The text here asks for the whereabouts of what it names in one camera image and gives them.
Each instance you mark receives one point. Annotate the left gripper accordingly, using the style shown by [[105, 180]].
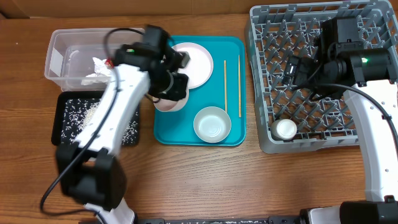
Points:
[[178, 89]]

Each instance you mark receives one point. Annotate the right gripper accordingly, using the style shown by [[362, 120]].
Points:
[[301, 78]]

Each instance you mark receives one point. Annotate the small white rice bowl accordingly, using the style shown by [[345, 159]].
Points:
[[171, 106]]

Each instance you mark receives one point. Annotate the large white plate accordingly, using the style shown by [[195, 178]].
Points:
[[200, 65]]

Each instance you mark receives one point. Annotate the red snack wrapper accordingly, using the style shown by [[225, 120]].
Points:
[[109, 63]]

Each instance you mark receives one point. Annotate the white paper cup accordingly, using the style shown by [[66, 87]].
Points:
[[283, 129]]

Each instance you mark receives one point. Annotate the white napkin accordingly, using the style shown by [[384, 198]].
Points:
[[98, 73]]

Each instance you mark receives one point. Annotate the grey-rimmed white bowl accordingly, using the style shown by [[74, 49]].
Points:
[[212, 124]]

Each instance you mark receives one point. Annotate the pile of white rice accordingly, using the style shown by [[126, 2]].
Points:
[[77, 114]]

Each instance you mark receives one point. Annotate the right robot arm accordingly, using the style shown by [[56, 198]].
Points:
[[366, 79]]

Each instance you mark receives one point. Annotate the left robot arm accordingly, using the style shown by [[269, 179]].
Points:
[[89, 169]]

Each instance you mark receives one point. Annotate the grey dishwasher rack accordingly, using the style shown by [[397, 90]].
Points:
[[276, 32]]

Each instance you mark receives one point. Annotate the teal serving tray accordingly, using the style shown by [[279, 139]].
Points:
[[176, 128]]

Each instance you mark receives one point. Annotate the left wooden chopstick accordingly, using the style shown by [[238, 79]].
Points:
[[225, 87]]

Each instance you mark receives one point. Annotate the wooden chopstick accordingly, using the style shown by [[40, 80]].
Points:
[[225, 87], [239, 88]]

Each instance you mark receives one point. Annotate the right wooden chopstick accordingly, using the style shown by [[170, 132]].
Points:
[[239, 88]]

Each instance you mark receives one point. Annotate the clear plastic bin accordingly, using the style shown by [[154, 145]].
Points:
[[70, 60]]

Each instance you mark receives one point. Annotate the black plastic tray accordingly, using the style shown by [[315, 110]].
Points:
[[62, 98]]

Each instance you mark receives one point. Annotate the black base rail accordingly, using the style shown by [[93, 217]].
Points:
[[214, 221]]

